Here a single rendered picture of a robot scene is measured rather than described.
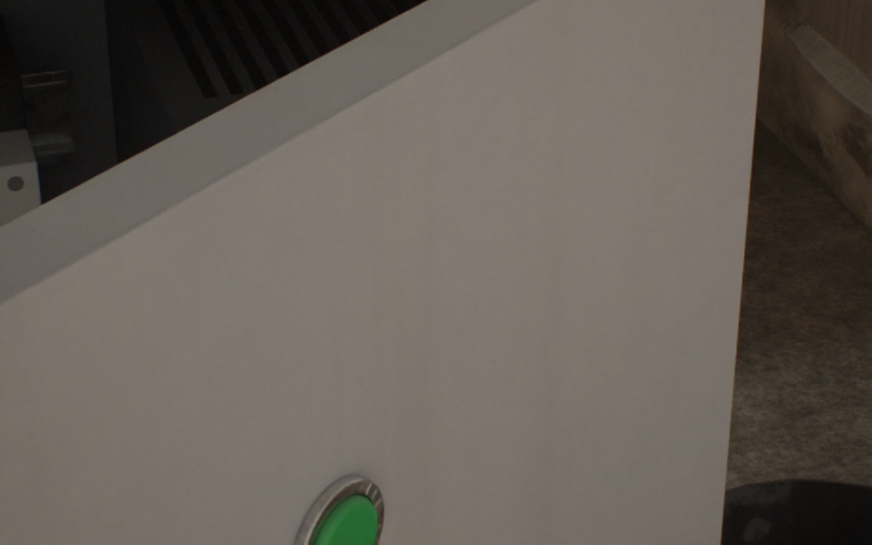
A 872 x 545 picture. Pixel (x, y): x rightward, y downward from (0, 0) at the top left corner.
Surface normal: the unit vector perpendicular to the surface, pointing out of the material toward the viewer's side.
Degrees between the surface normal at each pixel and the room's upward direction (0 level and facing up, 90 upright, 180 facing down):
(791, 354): 0
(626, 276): 90
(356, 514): 90
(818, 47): 33
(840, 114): 94
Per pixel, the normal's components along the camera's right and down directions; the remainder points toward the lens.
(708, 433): 0.81, 0.29
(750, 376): 0.00, -0.87
